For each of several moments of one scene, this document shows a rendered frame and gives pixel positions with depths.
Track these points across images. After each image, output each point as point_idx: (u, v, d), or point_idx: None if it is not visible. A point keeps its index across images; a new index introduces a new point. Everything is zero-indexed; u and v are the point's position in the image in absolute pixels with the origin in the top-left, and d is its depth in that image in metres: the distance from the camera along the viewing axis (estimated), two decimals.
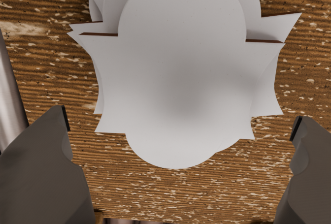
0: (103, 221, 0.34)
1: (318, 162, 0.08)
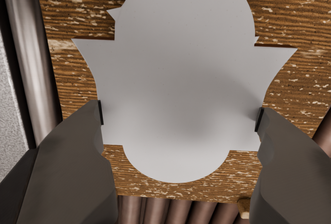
0: None
1: (282, 150, 0.08)
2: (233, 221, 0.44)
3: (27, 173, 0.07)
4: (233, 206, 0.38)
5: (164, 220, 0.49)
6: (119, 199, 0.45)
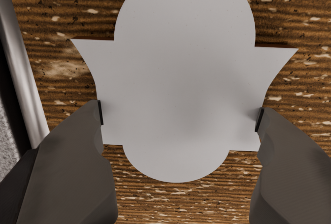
0: None
1: (282, 150, 0.08)
2: None
3: (27, 173, 0.07)
4: None
5: None
6: None
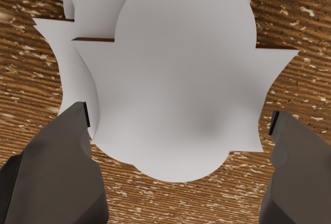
0: None
1: (296, 154, 0.08)
2: None
3: (11, 179, 0.06)
4: None
5: None
6: None
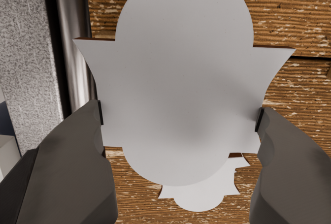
0: None
1: (282, 150, 0.08)
2: None
3: (27, 173, 0.07)
4: None
5: None
6: None
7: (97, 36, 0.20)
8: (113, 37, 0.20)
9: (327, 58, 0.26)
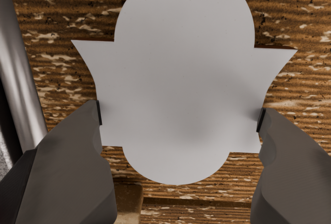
0: None
1: (284, 150, 0.08)
2: None
3: (25, 174, 0.07)
4: None
5: None
6: None
7: None
8: None
9: None
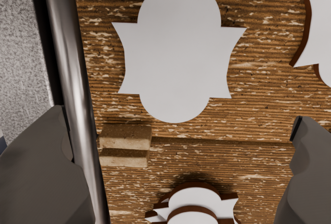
0: None
1: (318, 162, 0.08)
2: None
3: None
4: None
5: None
6: None
7: (101, 138, 0.22)
8: (115, 140, 0.22)
9: None
